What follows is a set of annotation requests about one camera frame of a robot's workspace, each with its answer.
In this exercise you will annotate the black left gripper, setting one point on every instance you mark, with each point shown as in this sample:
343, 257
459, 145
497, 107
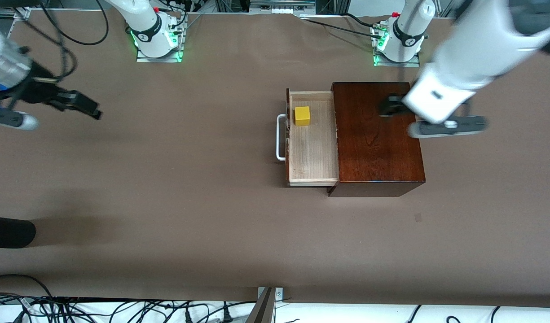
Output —
393, 106

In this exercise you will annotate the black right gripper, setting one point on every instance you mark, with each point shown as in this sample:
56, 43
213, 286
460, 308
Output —
36, 89

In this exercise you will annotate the yellow wooden block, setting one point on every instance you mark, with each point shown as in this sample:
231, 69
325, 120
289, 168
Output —
302, 115

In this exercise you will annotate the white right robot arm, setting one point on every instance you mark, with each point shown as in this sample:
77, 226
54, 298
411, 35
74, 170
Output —
144, 22

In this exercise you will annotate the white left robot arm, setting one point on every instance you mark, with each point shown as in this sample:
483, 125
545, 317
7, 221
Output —
472, 49

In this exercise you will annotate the dark brown wooden cabinet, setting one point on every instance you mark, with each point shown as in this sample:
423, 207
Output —
378, 143

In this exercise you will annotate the black cylinder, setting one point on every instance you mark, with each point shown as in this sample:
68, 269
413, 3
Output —
10, 231

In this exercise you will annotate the brown paper table cover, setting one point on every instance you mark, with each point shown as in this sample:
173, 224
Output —
212, 179

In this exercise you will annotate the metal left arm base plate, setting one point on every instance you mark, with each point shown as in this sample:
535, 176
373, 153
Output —
398, 64

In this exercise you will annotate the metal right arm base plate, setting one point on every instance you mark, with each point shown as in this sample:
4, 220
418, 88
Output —
158, 59

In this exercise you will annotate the silver corner bracket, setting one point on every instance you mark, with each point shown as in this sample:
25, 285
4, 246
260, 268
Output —
22, 14

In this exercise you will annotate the silver metal frame rail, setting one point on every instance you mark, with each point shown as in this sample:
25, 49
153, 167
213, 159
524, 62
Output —
281, 3

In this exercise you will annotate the silver bracket with grey post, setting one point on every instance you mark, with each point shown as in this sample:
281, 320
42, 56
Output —
263, 309

